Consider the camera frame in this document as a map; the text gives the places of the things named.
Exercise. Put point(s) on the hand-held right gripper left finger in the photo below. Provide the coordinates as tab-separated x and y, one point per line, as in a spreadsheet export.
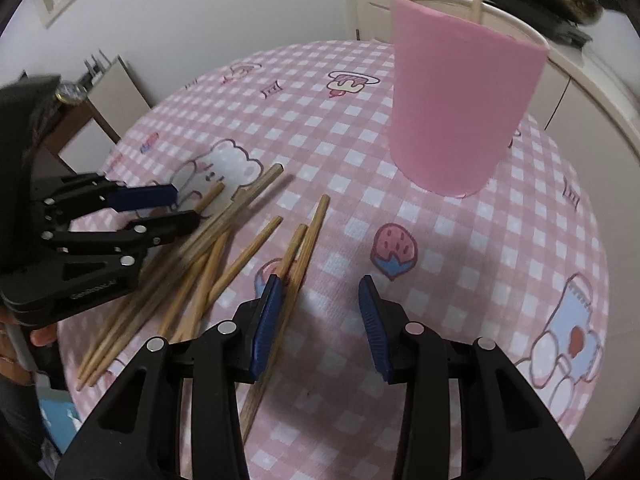
265	325

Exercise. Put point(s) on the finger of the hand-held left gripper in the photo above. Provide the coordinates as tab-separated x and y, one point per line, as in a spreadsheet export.
145	196
170	225

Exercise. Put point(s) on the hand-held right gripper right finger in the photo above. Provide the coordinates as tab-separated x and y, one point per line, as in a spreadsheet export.
372	325

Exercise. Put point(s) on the pile of wooden chopsticks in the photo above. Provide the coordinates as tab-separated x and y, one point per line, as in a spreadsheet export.
215	230

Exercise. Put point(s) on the pink cup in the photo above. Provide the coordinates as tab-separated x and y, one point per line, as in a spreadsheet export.
450	110

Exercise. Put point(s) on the person's left hand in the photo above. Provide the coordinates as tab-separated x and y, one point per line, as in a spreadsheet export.
44	336

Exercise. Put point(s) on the cardboard box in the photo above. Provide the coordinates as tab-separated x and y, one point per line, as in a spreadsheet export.
115	95

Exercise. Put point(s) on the blue printed cloth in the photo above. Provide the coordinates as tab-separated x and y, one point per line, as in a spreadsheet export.
57	422

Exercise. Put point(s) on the round desk clock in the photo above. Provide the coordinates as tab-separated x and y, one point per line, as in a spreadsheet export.
72	92

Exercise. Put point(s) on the cream panel door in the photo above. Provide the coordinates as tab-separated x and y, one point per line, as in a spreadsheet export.
375	10

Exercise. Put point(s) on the black induction cooker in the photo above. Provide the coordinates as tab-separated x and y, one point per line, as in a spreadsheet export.
540	15

